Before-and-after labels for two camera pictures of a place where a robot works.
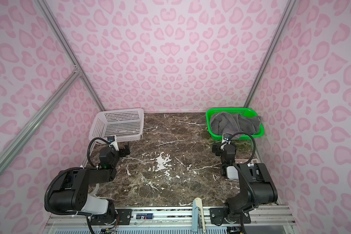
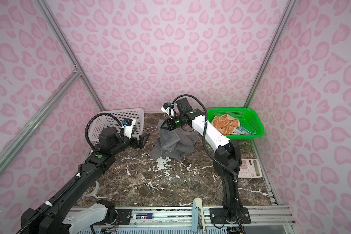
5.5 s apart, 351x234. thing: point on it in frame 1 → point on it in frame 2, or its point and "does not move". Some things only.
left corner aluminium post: [45, 9] does not move
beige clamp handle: [197, 207] does not move
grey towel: [233, 124] → [177, 143]
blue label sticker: [144, 216] does not move
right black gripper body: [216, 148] → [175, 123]
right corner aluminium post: [280, 29] does not move
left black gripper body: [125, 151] → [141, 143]
